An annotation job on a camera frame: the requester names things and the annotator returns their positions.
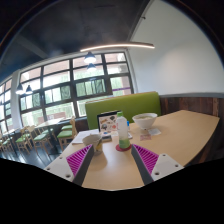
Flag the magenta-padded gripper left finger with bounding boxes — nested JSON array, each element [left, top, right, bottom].
[[44, 143, 95, 187]]

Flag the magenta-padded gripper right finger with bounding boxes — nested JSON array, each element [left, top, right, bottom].
[[130, 143, 184, 186]]

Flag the green-capped white drink bottle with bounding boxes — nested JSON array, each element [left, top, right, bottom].
[[115, 111, 131, 150]]

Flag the white paper sheet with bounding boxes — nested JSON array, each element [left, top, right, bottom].
[[71, 129, 100, 145]]

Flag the small white paper card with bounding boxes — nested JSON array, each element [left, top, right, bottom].
[[148, 128, 162, 136]]

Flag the wooden chairs with green seats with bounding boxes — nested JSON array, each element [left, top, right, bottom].
[[0, 115, 78, 154]]

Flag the flat round red coaster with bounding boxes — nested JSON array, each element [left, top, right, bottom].
[[115, 143, 133, 153]]

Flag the white ceramic bowl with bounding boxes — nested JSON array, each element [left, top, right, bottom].
[[131, 112, 159, 131]]

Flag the black-framed menu stand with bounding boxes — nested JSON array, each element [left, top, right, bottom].
[[96, 110, 122, 134]]

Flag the light wooden dining table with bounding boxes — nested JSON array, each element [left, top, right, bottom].
[[34, 117, 66, 156]]

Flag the green upholstered bench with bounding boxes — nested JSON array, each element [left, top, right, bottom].
[[84, 91, 162, 130]]

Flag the dark pendant lamps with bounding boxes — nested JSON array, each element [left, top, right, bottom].
[[15, 51, 98, 96]]

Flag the curved linear ceiling light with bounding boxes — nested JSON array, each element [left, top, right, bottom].
[[79, 41, 156, 53]]

